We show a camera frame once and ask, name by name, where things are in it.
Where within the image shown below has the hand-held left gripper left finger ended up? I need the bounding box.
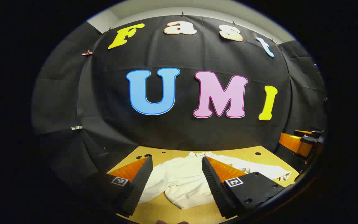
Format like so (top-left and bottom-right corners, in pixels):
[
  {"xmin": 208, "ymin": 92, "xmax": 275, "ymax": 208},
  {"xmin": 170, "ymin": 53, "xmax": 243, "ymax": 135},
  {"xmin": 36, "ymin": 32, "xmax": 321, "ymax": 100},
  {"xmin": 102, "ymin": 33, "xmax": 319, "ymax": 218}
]
[{"xmin": 102, "ymin": 156, "xmax": 154, "ymax": 217}]

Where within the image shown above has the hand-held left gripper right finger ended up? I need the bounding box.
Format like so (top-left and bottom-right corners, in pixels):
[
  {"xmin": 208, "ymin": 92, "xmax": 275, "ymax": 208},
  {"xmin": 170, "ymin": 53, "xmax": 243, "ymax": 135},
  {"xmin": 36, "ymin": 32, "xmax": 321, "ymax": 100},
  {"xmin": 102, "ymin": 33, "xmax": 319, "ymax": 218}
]
[{"xmin": 202, "ymin": 156, "xmax": 287, "ymax": 219}]

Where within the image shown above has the white sweatshirt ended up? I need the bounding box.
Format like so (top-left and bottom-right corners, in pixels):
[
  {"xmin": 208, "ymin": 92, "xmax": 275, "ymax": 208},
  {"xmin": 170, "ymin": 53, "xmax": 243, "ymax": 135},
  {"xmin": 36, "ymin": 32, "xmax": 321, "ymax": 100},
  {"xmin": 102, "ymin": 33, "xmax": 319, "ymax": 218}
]
[{"xmin": 139, "ymin": 151, "xmax": 292, "ymax": 210}]

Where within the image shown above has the black backdrop cloth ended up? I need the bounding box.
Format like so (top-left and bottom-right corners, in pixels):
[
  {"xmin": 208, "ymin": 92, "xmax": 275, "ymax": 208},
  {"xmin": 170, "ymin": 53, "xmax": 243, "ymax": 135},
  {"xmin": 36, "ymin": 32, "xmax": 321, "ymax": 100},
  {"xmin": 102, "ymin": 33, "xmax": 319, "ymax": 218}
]
[{"xmin": 31, "ymin": 14, "xmax": 327, "ymax": 187}]

